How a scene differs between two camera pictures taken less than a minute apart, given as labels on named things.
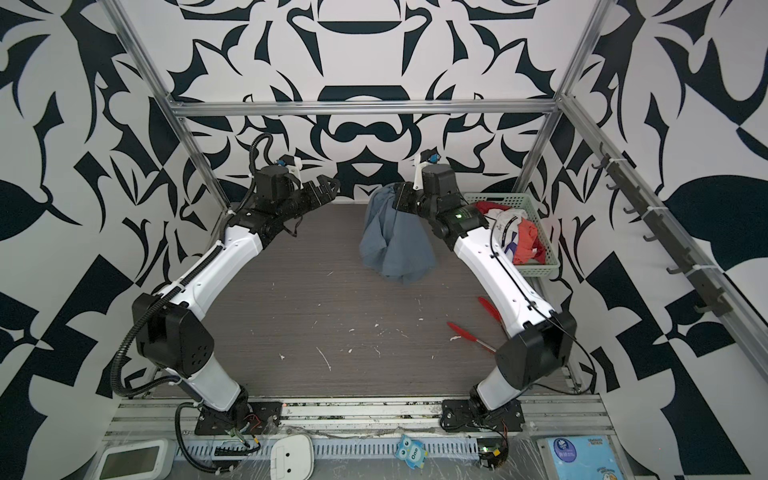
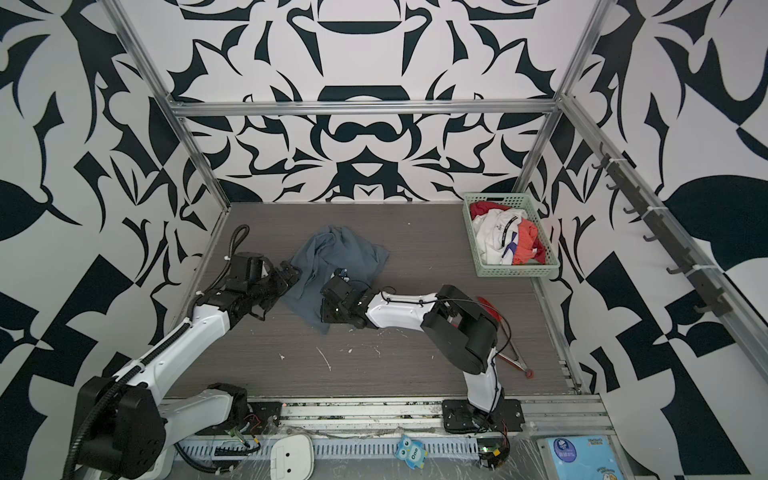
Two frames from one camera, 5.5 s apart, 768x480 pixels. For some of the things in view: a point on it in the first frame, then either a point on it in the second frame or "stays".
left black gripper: x=327 y=193 to x=282 y=282
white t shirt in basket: x=504 y=225 stays
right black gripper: x=406 y=193 to x=325 y=312
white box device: x=292 y=458 stays
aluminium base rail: x=406 y=419 stays
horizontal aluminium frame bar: x=260 y=107 stays
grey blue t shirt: x=396 y=242 to x=333 y=248
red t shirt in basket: x=530 y=247 stays
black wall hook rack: x=712 y=299 stays
